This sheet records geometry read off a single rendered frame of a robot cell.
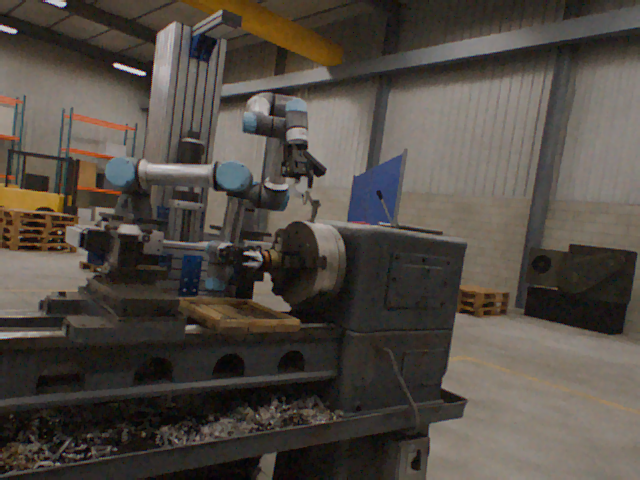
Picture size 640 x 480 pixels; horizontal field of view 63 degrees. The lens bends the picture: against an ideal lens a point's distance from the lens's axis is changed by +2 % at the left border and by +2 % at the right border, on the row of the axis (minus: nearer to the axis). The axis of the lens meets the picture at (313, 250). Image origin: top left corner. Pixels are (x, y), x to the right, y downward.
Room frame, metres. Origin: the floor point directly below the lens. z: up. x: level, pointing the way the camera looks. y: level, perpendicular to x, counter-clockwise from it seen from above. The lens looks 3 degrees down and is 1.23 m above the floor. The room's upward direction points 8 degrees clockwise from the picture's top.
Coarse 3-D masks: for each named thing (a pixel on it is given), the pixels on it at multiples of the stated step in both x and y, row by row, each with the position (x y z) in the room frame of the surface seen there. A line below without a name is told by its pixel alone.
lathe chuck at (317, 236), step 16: (288, 224) 1.94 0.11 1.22; (304, 224) 1.85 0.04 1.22; (320, 224) 1.90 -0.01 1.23; (304, 240) 1.84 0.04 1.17; (320, 240) 1.79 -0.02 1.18; (320, 256) 1.76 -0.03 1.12; (336, 256) 1.81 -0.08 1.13; (304, 272) 1.82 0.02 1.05; (320, 272) 1.76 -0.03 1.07; (336, 272) 1.81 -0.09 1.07; (288, 288) 1.89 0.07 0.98; (304, 288) 1.81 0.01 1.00; (320, 288) 1.79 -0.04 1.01; (288, 304) 1.88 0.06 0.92; (304, 304) 1.86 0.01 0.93
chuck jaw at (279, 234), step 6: (276, 234) 1.92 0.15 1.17; (282, 234) 1.91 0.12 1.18; (288, 234) 1.92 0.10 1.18; (276, 240) 1.88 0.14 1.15; (282, 240) 1.89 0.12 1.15; (288, 240) 1.91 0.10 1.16; (276, 246) 1.85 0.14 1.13; (282, 246) 1.87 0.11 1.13; (288, 246) 1.89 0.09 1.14; (282, 252) 1.86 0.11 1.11; (288, 252) 1.88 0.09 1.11; (294, 252) 1.90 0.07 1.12
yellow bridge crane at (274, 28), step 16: (192, 0) 12.23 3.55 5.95; (208, 0) 12.44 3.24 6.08; (224, 0) 12.73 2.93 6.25; (240, 0) 13.03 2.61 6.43; (256, 16) 13.39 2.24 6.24; (272, 16) 13.74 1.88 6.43; (256, 32) 13.68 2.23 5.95; (272, 32) 13.78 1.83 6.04; (288, 32) 14.14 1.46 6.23; (304, 32) 14.52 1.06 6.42; (288, 48) 14.56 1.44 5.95; (304, 48) 14.58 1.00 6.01; (320, 48) 14.98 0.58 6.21; (336, 48) 15.41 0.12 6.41
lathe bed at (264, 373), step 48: (0, 336) 1.22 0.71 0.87; (48, 336) 1.26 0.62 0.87; (192, 336) 1.49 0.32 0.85; (240, 336) 1.58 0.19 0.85; (288, 336) 1.69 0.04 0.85; (336, 336) 1.82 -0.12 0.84; (0, 384) 1.22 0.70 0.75; (48, 384) 1.34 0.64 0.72; (96, 384) 1.35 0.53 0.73; (144, 384) 1.43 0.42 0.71; (192, 384) 1.51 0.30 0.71; (240, 384) 1.60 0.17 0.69
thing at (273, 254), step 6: (264, 252) 1.78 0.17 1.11; (270, 252) 1.79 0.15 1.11; (276, 252) 1.81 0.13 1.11; (264, 258) 1.77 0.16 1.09; (270, 258) 1.78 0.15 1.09; (276, 258) 1.79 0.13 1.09; (264, 264) 1.77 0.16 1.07; (270, 264) 1.78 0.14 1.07; (276, 264) 1.79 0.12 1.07; (258, 270) 1.79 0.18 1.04; (264, 270) 1.78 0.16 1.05; (270, 270) 1.79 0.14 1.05; (276, 270) 1.80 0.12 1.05
